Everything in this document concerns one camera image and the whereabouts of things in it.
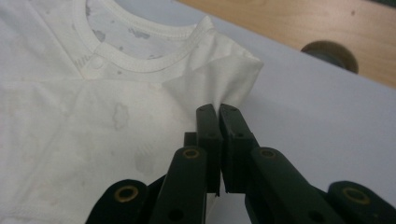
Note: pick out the white baby romper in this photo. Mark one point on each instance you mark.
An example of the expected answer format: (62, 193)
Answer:
(77, 124)

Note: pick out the dark table grommet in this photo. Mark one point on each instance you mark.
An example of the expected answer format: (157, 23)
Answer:
(330, 57)

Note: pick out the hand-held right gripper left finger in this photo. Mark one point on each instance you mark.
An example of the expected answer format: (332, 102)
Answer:
(208, 146)

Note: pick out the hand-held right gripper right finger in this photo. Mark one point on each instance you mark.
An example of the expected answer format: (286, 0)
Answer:
(239, 155)

